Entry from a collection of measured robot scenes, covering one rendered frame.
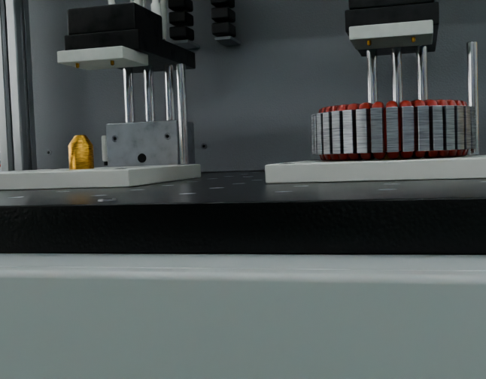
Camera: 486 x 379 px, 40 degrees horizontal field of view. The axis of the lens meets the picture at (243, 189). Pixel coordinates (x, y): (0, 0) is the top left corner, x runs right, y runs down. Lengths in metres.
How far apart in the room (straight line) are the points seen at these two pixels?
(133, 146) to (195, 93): 0.14
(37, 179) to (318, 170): 0.19
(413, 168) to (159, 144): 0.31
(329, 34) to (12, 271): 0.54
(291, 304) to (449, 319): 0.05
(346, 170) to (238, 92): 0.37
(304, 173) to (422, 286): 0.20
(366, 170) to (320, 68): 0.35
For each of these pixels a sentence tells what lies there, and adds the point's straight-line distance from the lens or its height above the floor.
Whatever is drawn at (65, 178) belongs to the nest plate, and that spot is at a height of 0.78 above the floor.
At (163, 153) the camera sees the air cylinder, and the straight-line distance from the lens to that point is 0.65.
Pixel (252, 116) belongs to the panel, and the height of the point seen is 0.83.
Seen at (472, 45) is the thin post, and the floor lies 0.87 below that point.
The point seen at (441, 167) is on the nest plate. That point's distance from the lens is 0.41.
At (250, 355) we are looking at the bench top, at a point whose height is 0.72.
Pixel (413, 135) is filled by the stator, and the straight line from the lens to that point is 0.43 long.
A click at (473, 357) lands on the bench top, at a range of 0.23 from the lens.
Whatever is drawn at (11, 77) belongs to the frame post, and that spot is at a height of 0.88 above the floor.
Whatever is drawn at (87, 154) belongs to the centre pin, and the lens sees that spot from 0.54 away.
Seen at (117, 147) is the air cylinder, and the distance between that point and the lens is 0.67.
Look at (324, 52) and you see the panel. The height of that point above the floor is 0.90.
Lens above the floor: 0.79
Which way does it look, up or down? 3 degrees down
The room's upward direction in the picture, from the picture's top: 2 degrees counter-clockwise
